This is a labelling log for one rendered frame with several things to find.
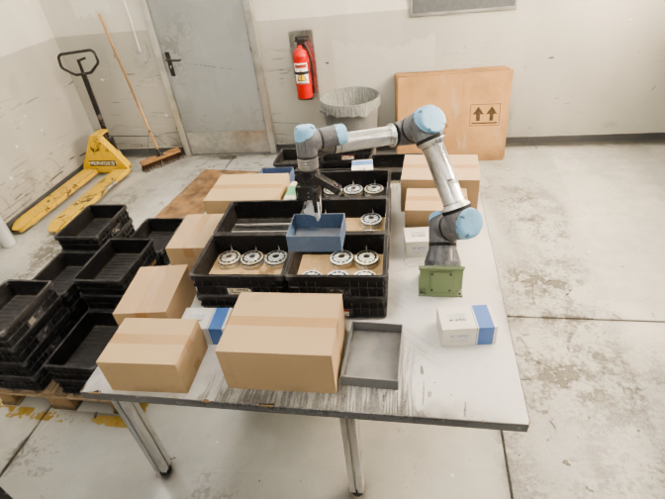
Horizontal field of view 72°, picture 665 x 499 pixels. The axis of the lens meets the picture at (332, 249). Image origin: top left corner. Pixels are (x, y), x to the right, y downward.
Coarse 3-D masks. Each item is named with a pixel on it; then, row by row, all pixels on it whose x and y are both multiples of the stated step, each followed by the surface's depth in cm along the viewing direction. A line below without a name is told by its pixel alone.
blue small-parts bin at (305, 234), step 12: (300, 216) 177; (312, 216) 176; (324, 216) 175; (336, 216) 174; (300, 228) 180; (312, 228) 179; (324, 228) 178; (336, 228) 178; (288, 240) 166; (300, 240) 165; (312, 240) 164; (324, 240) 164; (336, 240) 163
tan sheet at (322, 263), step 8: (304, 256) 205; (312, 256) 204; (320, 256) 204; (328, 256) 203; (304, 264) 200; (312, 264) 199; (320, 264) 199; (328, 264) 198; (328, 272) 194; (352, 272) 192; (376, 272) 191
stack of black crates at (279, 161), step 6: (282, 150) 391; (288, 150) 390; (294, 150) 390; (276, 156) 379; (282, 156) 392; (288, 156) 394; (294, 156) 393; (276, 162) 375; (282, 162) 392; (288, 162) 392; (294, 162) 390; (294, 168) 369
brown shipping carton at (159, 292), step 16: (144, 272) 201; (160, 272) 200; (176, 272) 199; (128, 288) 193; (144, 288) 192; (160, 288) 191; (176, 288) 191; (192, 288) 207; (128, 304) 185; (144, 304) 184; (160, 304) 183; (176, 304) 190
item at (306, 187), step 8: (296, 168) 168; (296, 176) 169; (304, 176) 167; (312, 176) 166; (296, 184) 169; (304, 184) 168; (312, 184) 167; (296, 192) 168; (304, 192) 168; (312, 192) 167; (320, 192) 172; (304, 200) 170
